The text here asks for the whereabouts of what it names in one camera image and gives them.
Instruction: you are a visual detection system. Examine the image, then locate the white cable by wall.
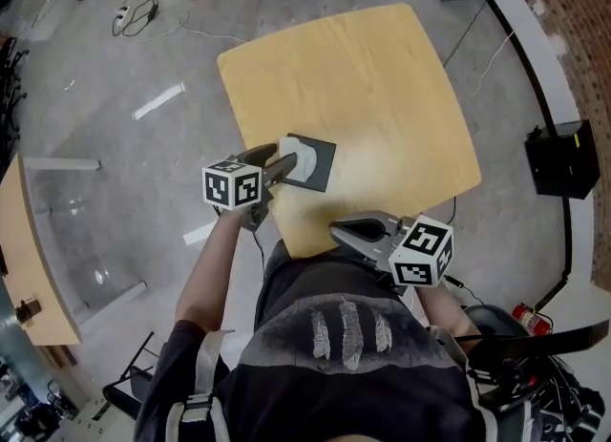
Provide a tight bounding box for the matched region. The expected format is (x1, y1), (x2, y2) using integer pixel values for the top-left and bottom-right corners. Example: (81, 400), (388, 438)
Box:
(461, 30), (517, 115)

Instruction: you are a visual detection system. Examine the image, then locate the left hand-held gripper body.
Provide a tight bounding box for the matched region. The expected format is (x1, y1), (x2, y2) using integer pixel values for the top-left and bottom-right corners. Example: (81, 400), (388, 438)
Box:
(201, 156), (275, 232)

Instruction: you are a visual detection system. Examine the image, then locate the white tissue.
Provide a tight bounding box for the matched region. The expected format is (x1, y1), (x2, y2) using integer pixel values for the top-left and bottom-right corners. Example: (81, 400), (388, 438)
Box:
(277, 136), (318, 182)

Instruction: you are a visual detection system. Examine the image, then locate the dark grey tissue box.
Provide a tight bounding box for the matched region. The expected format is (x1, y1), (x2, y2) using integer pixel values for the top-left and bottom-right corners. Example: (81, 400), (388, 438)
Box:
(274, 132), (337, 194)

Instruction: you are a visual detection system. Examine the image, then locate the small dark brown object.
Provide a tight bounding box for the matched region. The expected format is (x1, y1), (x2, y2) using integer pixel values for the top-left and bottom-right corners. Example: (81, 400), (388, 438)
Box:
(13, 294), (43, 326)

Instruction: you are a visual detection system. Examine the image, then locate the row of black chairs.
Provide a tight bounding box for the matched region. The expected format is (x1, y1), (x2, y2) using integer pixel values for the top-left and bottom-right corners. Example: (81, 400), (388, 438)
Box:
(0, 35), (31, 169)

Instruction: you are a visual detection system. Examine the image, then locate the clear floor mat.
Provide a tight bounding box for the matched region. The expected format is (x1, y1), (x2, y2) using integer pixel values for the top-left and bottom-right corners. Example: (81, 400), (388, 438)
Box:
(22, 156), (148, 323)

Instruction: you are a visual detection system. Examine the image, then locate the curved wooden desk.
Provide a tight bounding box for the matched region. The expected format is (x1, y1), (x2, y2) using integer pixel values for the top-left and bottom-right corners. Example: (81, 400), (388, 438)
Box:
(0, 152), (83, 347)

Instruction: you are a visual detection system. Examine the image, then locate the black folding chair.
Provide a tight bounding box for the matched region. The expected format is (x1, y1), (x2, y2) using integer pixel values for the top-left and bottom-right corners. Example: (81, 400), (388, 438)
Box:
(101, 330), (159, 418)

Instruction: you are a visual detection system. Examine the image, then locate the person's right forearm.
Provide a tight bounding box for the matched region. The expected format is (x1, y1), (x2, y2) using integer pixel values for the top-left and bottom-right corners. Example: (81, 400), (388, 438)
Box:
(413, 281), (481, 342)

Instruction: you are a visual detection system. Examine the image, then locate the person's dark printed shirt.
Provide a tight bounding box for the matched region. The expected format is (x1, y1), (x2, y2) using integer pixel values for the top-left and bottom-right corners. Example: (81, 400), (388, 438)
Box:
(135, 242), (489, 442)

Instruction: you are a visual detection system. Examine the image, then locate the black cable duct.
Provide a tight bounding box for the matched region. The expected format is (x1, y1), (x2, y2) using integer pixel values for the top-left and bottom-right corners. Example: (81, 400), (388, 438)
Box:
(533, 195), (575, 313)

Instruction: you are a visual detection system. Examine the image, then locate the grey shoulder strap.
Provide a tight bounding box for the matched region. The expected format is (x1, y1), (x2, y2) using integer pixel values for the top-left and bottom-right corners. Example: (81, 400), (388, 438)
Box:
(164, 328), (236, 442)

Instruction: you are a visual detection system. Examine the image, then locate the black office chair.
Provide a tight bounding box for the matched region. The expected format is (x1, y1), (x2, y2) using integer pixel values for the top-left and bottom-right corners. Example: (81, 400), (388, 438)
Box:
(460, 303), (611, 442)

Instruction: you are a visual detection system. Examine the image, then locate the black box unit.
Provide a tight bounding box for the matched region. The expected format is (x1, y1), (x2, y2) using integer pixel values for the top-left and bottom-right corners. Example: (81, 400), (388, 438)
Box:
(524, 118), (601, 200)

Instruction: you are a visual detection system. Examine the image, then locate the thin white floor cable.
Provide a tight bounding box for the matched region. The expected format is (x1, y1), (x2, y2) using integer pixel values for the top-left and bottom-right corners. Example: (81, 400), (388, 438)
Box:
(142, 11), (249, 46)

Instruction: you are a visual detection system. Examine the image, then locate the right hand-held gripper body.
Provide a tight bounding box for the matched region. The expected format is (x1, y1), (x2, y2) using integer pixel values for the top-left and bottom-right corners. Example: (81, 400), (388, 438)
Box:
(369, 212), (455, 295)

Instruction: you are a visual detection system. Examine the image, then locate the red fire extinguisher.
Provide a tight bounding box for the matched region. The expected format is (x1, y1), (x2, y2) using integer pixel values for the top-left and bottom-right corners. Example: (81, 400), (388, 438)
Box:
(512, 302), (555, 337)

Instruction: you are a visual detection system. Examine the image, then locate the person's left forearm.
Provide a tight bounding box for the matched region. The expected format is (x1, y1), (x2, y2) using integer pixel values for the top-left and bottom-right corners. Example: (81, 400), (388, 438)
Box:
(174, 208), (250, 336)

